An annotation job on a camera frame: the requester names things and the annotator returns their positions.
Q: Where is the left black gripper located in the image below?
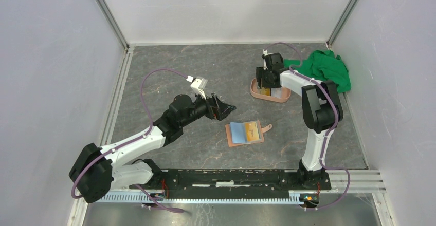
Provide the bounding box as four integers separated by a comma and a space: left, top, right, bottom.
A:
180, 89, 236, 128

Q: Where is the tan leather card holder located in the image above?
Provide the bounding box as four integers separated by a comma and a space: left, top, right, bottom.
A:
225, 120, 272, 147

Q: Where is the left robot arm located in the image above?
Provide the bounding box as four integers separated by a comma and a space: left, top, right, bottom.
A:
69, 93, 236, 203

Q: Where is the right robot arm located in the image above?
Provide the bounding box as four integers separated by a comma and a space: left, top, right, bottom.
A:
256, 49, 343, 189

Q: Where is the pink oval tray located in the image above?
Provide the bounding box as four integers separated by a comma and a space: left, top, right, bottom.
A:
250, 78, 291, 103

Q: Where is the green cloth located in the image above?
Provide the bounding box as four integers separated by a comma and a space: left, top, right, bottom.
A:
284, 50, 352, 93

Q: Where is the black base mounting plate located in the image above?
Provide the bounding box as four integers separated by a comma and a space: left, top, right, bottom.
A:
141, 169, 332, 199

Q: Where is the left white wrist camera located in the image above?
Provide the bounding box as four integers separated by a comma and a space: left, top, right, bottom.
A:
186, 76, 208, 99

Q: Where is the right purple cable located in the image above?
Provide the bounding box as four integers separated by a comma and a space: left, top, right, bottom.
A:
269, 42, 352, 212

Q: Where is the purple cable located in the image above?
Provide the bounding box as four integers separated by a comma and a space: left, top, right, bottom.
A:
269, 42, 352, 212
70, 68, 190, 214

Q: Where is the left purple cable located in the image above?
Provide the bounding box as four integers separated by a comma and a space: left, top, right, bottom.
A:
70, 68, 190, 214

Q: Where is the grey slotted cable duct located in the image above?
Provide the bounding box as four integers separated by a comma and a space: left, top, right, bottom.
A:
89, 192, 302, 205

